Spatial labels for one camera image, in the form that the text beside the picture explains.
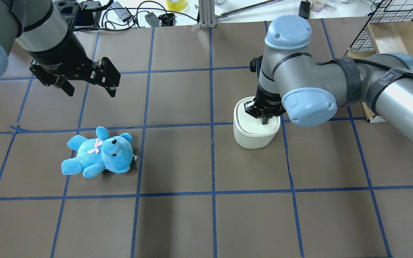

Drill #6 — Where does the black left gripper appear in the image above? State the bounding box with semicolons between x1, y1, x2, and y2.
27;32;121;97

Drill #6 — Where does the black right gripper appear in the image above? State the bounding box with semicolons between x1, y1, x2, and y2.
244;85;286;125

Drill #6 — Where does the white trash can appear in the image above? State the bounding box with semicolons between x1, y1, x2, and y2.
233;96;281;149

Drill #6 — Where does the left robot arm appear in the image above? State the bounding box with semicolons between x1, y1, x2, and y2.
0;0;121;97

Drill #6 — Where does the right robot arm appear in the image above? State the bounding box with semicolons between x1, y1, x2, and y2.
244;15;413;143

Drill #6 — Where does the blue teddy bear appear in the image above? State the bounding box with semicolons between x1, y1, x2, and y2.
61;127;138;178

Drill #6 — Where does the yellow tape roll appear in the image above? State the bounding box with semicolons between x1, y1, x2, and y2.
165;0;187;12

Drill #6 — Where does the black power adapter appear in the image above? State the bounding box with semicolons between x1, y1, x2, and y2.
298;0;311;19

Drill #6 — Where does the white round container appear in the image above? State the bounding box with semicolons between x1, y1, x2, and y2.
311;0;327;13

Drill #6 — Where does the aluminium frame post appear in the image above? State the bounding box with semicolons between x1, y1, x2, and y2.
198;0;217;28

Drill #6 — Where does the wire grid cardboard box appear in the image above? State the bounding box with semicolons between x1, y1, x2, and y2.
346;0;413;122

